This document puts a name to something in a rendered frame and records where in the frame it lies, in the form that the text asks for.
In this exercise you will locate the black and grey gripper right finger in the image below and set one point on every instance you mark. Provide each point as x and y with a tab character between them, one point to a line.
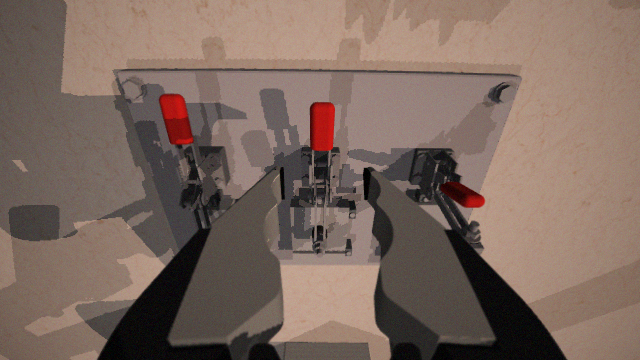
435	291

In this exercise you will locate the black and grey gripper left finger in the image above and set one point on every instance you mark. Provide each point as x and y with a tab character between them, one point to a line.
221	293

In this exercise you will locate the grey toggle clamp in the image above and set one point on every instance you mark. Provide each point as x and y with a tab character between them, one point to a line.
426	169

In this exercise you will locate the toggle clamp with red handle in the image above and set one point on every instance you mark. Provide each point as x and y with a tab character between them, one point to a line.
211	172
320	166

